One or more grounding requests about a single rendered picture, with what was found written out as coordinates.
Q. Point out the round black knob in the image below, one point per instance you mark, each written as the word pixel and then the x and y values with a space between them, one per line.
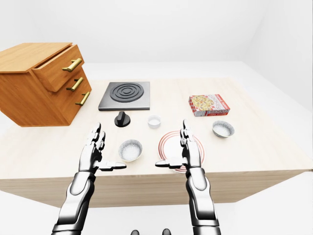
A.
pixel 121 119

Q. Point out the small white ramekin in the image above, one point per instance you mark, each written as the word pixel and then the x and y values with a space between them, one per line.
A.
pixel 154 121

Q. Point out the wooden cabinet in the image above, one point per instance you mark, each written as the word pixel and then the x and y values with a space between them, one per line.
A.
pixel 29 98

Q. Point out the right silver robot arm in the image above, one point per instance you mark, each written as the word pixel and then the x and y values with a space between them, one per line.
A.
pixel 201 203

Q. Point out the large wooden drawer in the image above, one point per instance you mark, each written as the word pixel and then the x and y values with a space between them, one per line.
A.
pixel 56 67

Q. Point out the red printed cookie box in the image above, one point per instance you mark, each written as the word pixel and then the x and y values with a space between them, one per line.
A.
pixel 208 104

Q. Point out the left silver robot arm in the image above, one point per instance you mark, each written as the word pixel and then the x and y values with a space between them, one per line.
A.
pixel 73 203

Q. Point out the flat dark stove plate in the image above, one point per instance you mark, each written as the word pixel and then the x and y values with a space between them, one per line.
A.
pixel 125 96

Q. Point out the small dark rounded shape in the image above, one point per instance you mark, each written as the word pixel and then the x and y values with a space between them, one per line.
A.
pixel 134 232
pixel 166 231

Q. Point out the white plate with red rings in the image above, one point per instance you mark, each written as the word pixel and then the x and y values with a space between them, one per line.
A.
pixel 171 149

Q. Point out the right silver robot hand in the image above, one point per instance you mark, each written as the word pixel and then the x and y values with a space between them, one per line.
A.
pixel 193 153

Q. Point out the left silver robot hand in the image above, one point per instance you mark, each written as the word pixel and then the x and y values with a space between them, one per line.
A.
pixel 88 156

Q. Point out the patterned grey bowl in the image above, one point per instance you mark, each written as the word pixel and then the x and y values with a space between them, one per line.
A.
pixel 130 150
pixel 223 129

